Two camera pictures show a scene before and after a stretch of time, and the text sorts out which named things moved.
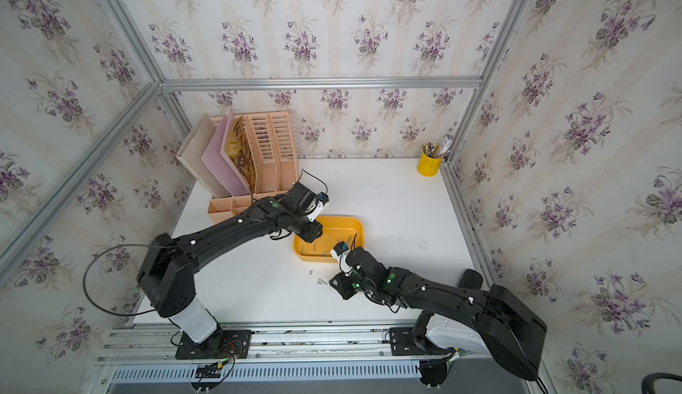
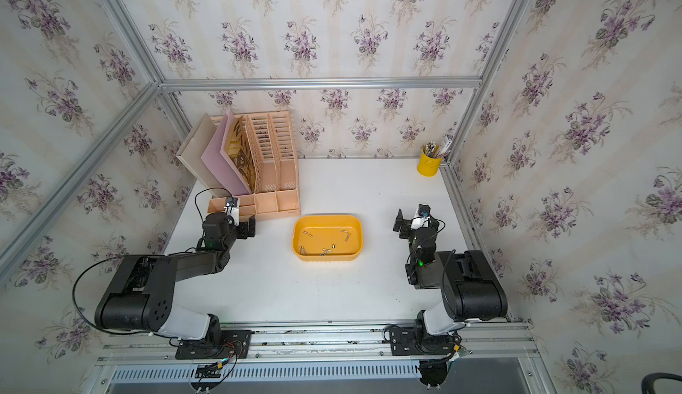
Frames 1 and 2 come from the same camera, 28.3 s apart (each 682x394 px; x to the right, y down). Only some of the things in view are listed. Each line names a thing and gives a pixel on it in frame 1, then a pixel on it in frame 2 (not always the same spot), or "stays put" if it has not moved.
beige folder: (190, 154) stays put
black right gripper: (340, 286) to (405, 224)
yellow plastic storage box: (336, 229) stays put
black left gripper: (315, 232) to (242, 233)
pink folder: (220, 167) stays put
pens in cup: (432, 150) stays put
